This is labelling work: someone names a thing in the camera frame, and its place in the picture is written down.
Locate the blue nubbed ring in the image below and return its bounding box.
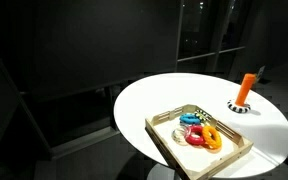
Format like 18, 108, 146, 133
179, 112, 202, 126

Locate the green patterned ring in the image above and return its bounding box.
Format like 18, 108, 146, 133
195, 109, 212, 124

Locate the orange nubbed ring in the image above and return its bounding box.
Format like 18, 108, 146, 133
201, 125, 223, 150

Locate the orange stacking peg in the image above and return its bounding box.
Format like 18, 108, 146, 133
234, 73, 258, 108

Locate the metal window frame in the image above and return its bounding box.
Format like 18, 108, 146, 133
174, 0, 246, 73

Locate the red nubbed ring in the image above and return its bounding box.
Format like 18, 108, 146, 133
184, 124, 207, 146

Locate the white table pedestal base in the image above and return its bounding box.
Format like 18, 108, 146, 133
146, 162, 182, 180

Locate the clear translucent ring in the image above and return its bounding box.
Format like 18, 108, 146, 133
171, 126, 189, 147

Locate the light wooden tray box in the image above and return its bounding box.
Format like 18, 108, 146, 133
144, 103, 254, 180

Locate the black and white striped ring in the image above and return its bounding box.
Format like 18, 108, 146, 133
226, 99, 252, 114

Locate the small standing card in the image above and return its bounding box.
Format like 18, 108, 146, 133
255, 65, 266, 84

